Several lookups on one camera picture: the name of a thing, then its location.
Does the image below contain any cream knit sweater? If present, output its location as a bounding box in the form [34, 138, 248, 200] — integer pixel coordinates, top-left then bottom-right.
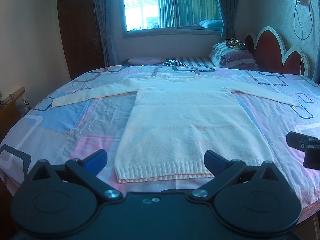
[52, 75, 299, 183]

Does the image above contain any pastel patterned bed quilt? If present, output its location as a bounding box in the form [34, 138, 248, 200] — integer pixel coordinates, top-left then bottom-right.
[3, 66, 319, 220]

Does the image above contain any wooden side table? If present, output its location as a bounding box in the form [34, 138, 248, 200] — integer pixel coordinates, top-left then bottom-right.
[0, 87, 32, 141]

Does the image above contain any red white bed headboard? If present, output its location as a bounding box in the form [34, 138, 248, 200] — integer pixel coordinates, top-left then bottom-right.
[245, 26, 310, 77]

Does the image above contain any striped bed sheet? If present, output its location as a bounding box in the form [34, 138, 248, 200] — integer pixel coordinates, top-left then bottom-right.
[162, 57, 214, 68]

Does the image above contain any striped pillow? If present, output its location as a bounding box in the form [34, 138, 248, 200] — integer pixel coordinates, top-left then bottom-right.
[209, 42, 258, 70]

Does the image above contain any black white striped cloth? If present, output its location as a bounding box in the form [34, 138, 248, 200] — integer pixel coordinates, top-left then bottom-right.
[162, 59, 186, 66]

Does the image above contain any pink flat pillow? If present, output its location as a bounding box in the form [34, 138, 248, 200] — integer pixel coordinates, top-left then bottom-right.
[127, 57, 164, 66]

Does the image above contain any gold patterned cloth on pillow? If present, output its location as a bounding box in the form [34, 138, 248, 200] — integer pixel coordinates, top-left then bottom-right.
[225, 38, 248, 50]

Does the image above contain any dark wooden door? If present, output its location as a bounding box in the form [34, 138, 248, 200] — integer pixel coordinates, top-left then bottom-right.
[57, 0, 104, 80]

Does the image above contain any window with sliding panes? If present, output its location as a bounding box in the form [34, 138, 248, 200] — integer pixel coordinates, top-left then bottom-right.
[120, 0, 223, 36]

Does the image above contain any right dark curtain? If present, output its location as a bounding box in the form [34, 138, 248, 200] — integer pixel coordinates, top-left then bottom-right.
[218, 0, 239, 39]

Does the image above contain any left grey curtain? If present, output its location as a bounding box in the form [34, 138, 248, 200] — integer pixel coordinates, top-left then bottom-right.
[93, 0, 118, 67]

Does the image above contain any hanging wall cable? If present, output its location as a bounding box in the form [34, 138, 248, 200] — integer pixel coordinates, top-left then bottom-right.
[292, 0, 314, 55]

